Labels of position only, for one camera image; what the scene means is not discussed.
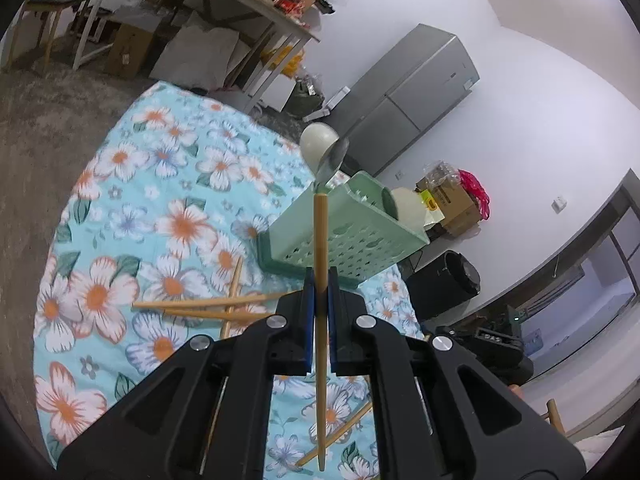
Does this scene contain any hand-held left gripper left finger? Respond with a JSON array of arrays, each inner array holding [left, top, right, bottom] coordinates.
[[57, 267, 318, 480]]

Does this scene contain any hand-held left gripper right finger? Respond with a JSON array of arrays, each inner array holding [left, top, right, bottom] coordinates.
[[326, 269, 586, 480]]

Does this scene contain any metal spoon with wooden handle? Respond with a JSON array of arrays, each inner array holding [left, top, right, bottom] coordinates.
[[312, 136, 351, 472]]

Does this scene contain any green plastic utensil basket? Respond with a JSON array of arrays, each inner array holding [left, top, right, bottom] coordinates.
[[257, 170, 431, 291]]

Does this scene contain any white plastic ladle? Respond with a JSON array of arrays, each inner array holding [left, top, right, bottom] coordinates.
[[391, 187, 438, 231], [300, 122, 341, 178]]

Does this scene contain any black waste bin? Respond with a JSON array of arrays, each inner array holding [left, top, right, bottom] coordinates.
[[405, 250, 482, 322]]

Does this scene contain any open cardboard box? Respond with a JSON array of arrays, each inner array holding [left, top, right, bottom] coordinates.
[[415, 180, 481, 238]]

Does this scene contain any yellow green package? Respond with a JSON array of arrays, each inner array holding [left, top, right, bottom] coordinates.
[[422, 190, 446, 223]]

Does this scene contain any pink plastic bag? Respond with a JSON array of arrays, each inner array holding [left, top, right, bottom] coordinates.
[[457, 170, 491, 221]]

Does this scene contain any clear plastic bag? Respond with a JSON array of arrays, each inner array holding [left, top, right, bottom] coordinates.
[[422, 161, 458, 188]]

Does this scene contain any floral blue blanket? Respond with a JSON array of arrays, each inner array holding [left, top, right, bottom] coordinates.
[[32, 80, 426, 480]]

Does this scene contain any white power strip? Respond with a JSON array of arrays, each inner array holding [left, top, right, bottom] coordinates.
[[302, 86, 351, 122]]

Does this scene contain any green bag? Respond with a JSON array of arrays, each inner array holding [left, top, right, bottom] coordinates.
[[282, 77, 323, 121]]

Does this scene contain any silver refrigerator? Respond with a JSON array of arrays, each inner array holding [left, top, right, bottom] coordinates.
[[302, 24, 481, 178]]

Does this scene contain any yellow plastic bag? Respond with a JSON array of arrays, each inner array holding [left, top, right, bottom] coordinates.
[[260, 45, 306, 78]]

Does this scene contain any white sack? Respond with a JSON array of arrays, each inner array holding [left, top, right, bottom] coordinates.
[[150, 25, 251, 88]]

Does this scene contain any white table with wooden top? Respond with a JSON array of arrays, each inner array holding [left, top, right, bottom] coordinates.
[[72, 0, 321, 116]]

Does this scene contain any tall cardboard box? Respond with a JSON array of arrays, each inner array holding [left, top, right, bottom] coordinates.
[[105, 22, 153, 80]]

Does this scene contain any striped aluminium case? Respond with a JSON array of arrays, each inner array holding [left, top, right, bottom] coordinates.
[[70, 7, 113, 43]]

